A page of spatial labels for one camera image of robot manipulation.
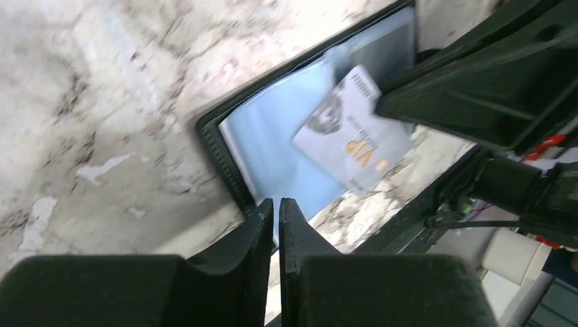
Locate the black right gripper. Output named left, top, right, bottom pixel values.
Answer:
left=375, top=1, right=577, bottom=248

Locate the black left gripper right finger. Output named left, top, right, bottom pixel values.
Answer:
left=279, top=198, right=497, bottom=326

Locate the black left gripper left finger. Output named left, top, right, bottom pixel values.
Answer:
left=1, top=199, right=273, bottom=326

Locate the silver VIP credit card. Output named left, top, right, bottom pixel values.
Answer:
left=293, top=65, right=413, bottom=196

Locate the black leather card holder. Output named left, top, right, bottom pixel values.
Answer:
left=195, top=1, right=417, bottom=219

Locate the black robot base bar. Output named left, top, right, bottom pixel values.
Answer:
left=353, top=146, right=490, bottom=254

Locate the white paper cup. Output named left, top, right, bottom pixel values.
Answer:
left=482, top=228, right=551, bottom=286

